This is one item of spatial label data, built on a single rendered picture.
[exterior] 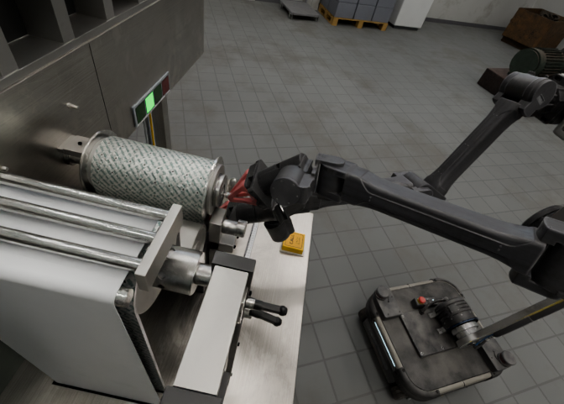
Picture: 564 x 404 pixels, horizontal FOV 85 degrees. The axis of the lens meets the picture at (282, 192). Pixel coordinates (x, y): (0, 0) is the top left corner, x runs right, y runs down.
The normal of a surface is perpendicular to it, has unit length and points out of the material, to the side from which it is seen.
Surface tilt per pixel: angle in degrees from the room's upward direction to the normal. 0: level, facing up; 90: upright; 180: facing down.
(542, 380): 0
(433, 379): 0
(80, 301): 90
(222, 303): 0
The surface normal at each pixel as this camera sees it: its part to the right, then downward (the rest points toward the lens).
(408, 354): 0.18, -0.68
